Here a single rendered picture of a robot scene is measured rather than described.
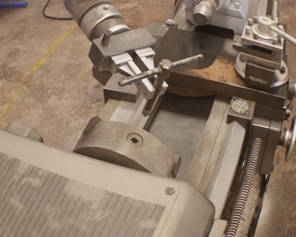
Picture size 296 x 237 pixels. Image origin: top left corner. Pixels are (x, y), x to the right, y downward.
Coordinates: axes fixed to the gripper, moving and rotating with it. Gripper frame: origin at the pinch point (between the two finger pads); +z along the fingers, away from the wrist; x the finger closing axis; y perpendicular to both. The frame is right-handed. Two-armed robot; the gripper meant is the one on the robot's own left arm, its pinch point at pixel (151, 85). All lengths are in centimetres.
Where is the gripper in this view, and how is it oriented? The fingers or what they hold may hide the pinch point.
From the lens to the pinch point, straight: 83.4
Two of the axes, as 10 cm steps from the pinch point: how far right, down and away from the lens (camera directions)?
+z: 5.5, 7.5, -3.8
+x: 7.8, -2.9, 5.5
